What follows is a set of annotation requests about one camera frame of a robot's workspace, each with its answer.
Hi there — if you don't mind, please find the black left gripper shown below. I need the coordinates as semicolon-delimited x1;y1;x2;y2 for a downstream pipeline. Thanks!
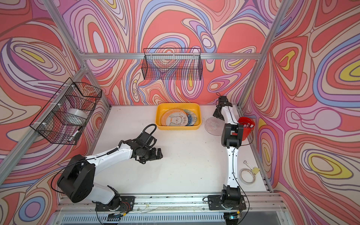
141;147;165;163

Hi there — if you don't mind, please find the pink rainbow unicorn coaster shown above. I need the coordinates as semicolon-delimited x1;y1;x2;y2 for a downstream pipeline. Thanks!
204;117;225;136

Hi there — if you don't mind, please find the orange round coaster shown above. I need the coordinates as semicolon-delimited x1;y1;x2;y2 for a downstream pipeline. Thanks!
160;108;188;127

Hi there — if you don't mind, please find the blue toast cartoon coaster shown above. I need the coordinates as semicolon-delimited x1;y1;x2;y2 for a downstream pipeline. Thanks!
184;110;197;126

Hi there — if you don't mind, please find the green floral bunny coaster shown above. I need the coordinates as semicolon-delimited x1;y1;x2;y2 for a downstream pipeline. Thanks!
189;110;198;126

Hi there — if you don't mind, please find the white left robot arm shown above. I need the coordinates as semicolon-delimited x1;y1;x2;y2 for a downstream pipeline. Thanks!
56;132;163;212

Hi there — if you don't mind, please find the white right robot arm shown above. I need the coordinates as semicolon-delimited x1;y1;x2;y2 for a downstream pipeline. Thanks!
213;95;243;210

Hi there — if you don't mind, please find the yellow plastic storage box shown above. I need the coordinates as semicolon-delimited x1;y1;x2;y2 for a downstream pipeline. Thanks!
155;103;202;130

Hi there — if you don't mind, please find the red plastic cup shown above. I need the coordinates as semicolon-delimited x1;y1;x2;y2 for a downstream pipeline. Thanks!
238;117;255;141

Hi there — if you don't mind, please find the white marker pen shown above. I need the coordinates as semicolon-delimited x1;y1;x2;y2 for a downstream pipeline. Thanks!
68;131;78;142

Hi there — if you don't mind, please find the yellow sticky note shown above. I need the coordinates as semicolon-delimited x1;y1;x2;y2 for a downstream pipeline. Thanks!
251;167;260;175

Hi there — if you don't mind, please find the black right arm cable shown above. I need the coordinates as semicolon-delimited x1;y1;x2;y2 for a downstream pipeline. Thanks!
215;92;255;225

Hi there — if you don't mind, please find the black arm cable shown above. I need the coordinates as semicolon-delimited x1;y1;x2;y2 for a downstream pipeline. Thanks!
215;92;255;225
50;123;158;225

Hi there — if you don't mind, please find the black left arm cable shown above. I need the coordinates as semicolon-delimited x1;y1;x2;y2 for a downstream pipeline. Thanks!
50;123;158;225

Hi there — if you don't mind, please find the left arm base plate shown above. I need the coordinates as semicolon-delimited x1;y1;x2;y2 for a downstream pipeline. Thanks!
95;196;136;213

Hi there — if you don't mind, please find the black wire basket back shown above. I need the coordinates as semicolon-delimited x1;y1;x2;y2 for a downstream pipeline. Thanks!
141;47;203;81

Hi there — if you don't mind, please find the black wire basket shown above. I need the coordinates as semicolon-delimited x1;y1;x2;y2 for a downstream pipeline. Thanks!
141;47;203;81
30;78;102;145

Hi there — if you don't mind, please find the black wire basket left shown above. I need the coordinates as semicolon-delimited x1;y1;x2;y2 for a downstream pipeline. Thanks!
30;78;102;145

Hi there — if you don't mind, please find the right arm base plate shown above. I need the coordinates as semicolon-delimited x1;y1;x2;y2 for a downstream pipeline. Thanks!
207;195;247;212

